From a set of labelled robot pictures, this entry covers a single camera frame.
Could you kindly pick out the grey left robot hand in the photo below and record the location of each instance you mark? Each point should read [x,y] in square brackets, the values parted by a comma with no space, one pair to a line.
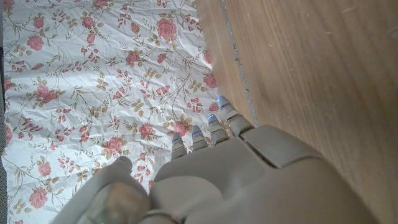
[248,186]

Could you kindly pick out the grey tape outline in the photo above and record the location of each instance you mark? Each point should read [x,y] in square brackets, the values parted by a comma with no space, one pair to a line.
[237,59]

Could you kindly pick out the floral rose print backdrop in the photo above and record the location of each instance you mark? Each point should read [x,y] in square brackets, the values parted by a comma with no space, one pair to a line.
[93,77]

